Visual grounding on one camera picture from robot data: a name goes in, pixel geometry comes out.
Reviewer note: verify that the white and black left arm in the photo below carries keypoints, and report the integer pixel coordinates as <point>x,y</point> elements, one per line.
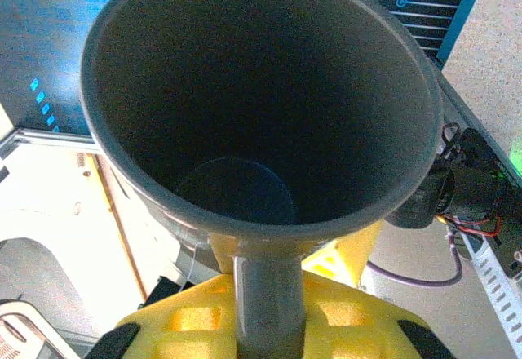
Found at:
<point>428,200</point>

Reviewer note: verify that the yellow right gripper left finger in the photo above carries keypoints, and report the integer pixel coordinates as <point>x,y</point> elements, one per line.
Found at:
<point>191,322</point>

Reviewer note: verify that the black mug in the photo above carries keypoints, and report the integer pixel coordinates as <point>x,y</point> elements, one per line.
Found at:
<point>244,89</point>

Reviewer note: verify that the aluminium frame rail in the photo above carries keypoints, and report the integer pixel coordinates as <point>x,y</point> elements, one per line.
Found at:
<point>45,140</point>

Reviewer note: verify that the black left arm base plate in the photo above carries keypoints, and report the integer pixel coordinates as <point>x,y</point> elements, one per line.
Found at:
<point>489,212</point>

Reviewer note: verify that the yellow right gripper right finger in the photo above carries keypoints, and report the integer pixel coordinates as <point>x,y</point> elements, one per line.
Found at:
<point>350,322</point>

